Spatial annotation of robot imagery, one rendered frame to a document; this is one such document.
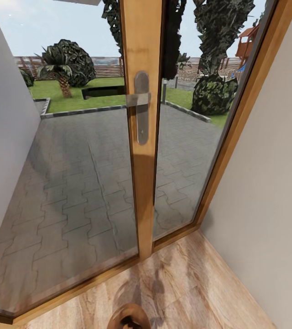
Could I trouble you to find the trash can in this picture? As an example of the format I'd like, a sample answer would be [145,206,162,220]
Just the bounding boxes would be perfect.
[106,303,151,329]

